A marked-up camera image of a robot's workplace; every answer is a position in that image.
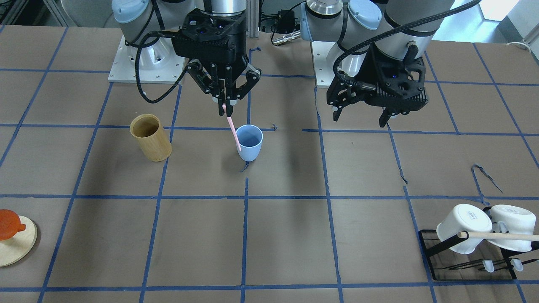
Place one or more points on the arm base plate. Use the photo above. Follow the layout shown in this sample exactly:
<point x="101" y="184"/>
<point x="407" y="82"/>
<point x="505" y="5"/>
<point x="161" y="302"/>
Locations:
<point x="158" y="64"/>
<point x="324" y="55"/>

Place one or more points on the aluminium frame post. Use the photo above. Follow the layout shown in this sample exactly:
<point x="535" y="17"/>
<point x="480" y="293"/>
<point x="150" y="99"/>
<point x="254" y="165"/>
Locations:
<point x="253" y="18"/>

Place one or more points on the bamboo cup holder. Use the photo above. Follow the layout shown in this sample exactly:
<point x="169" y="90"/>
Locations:
<point x="151" y="137"/>

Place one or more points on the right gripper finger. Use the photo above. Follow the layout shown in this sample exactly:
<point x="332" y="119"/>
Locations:
<point x="209" y="83"/>
<point x="232" y="93"/>

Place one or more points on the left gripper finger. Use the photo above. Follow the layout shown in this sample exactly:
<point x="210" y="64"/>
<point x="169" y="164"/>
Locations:
<point x="339" y="96"/>
<point x="386" y="114"/>

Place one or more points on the black wire mug rack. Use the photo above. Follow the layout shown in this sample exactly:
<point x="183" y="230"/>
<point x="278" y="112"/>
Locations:
<point x="468" y="256"/>

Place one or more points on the wooden cup tree stand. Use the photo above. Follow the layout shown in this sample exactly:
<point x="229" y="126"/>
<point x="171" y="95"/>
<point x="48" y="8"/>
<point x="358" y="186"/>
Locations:
<point x="15" y="248"/>

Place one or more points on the white mug far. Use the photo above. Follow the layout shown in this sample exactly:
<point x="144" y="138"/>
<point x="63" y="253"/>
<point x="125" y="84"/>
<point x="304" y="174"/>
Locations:
<point x="515" y="220"/>

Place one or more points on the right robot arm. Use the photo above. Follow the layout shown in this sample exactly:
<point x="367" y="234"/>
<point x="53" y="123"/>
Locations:
<point x="144" y="22"/>

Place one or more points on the light blue plastic cup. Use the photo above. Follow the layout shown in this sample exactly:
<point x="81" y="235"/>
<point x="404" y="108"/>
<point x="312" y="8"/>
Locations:
<point x="250" y="139"/>

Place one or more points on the orange cup on stand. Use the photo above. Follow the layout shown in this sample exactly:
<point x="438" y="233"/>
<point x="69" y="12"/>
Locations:
<point x="10" y="224"/>

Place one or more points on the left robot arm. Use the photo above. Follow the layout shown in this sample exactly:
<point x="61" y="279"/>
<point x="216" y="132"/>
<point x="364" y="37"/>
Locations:
<point x="351" y="22"/>

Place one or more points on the pink chopstick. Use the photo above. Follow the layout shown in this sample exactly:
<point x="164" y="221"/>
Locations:
<point x="232" y="127"/>

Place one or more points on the white mug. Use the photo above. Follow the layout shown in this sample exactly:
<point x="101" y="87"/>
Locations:
<point x="463" y="217"/>
<point x="515" y="220"/>

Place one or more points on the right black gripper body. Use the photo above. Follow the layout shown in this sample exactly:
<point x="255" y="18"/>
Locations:
<point x="217" y="78"/>

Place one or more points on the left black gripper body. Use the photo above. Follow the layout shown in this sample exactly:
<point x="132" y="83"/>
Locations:
<point x="367" y="66"/>

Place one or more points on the white mug near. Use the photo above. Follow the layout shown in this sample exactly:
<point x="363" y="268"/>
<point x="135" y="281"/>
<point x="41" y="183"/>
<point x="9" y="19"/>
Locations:
<point x="463" y="217"/>

